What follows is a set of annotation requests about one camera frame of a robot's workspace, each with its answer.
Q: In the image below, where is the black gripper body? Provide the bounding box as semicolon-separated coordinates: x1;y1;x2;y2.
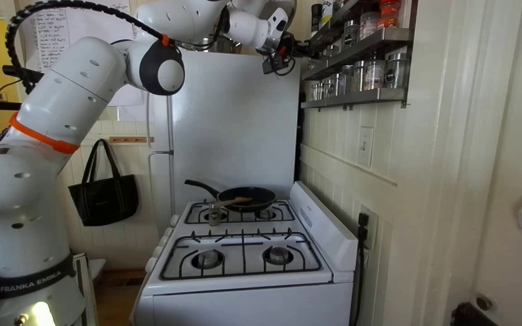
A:
278;31;303;60

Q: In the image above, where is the wooden hook rail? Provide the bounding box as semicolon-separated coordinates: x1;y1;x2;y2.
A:
108;134;157;147

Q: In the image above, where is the black camera on stand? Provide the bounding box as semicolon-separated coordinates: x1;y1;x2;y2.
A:
0;64;46;96

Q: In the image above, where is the black tote bag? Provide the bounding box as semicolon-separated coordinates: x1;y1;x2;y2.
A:
68;138;142;228

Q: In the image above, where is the white gas stove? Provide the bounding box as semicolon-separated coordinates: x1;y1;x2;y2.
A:
131;179;361;326

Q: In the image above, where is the dark spice bottle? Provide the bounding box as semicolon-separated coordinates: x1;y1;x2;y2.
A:
311;2;325;33

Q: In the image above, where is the handwritten white wall paper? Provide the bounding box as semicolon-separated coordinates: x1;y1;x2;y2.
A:
17;2;155;123

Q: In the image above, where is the tan food piece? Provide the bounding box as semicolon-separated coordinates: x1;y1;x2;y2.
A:
227;194;256;208

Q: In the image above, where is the metal wall spice rack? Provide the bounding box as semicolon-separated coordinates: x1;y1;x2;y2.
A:
300;0;419;112

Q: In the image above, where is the white refrigerator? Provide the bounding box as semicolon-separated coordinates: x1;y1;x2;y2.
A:
146;51;303;232

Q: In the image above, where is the black power cord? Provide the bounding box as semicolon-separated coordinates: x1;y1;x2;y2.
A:
349;210;372;326

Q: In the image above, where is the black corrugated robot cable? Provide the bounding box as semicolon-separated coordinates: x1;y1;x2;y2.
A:
4;0;173;74

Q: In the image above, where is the white switch plate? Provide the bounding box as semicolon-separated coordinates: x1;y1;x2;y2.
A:
356;123;378;170

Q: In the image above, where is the black stove grate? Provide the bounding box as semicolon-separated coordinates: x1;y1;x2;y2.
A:
160;230;325;281
182;198;298;227

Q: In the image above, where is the red spice container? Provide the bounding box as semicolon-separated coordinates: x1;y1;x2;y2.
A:
380;0;405;29

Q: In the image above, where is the black frying pan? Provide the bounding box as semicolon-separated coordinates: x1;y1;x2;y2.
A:
184;178;280;214

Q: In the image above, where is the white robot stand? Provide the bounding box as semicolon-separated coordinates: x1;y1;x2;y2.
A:
71;252;108;326

